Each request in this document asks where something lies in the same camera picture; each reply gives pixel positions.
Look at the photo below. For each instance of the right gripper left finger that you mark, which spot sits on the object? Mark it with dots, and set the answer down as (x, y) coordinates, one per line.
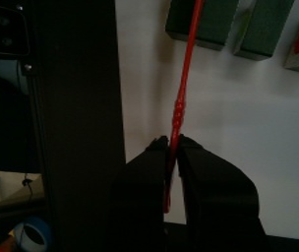
(138, 203)

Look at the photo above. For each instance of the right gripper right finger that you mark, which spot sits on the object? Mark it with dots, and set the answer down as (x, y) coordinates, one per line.
(221, 203)

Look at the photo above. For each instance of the red toy knife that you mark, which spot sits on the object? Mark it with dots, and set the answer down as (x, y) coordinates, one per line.
(183, 82)

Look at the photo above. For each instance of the blue tape roll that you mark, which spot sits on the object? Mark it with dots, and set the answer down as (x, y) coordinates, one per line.
(31, 234)

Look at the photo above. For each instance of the black stand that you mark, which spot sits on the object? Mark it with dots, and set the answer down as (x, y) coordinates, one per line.
(7, 210)

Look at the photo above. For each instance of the orange object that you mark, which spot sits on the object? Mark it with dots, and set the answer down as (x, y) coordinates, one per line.
(2, 246)

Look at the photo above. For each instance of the pale grey rounded object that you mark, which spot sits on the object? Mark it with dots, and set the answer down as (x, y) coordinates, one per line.
(2, 74)

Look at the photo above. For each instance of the black camera housing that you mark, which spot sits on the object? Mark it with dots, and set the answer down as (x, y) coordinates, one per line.
(2, 29)

